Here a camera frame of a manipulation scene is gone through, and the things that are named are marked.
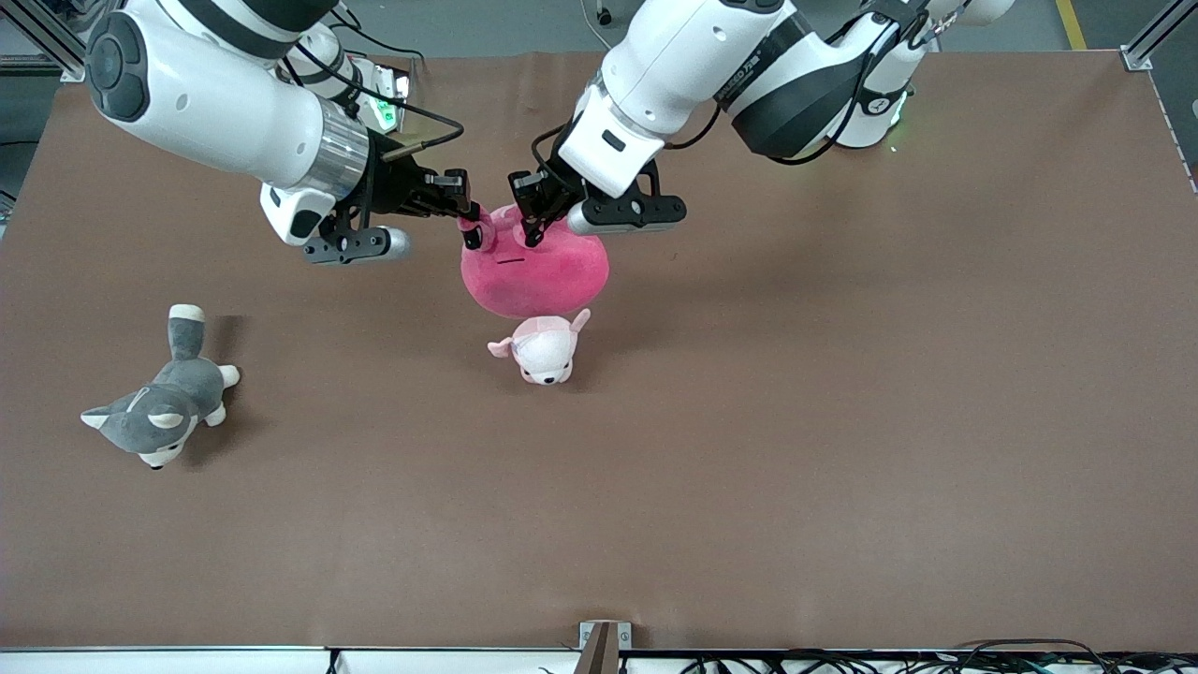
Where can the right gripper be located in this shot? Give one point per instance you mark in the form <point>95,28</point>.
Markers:
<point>393,183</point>

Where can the pale pink plush dog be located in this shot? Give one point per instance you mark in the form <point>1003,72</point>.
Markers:
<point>543,356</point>

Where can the hot pink round plush toy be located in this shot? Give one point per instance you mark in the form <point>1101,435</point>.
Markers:
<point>533,281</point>

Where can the aluminium frame profile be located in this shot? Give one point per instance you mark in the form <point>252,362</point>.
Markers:
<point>56,51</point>
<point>1137,58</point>

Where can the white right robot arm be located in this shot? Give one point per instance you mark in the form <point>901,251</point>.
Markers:
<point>206,103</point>

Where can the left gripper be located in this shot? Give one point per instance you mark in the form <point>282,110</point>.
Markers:
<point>549,188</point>

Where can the white table edge rail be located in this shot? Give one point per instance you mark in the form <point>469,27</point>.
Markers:
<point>187,663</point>

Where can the grey husky plush toy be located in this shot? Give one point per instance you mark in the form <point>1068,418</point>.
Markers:
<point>164,402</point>

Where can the metal table edge bracket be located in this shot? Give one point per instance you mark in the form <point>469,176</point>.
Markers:
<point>604,646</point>

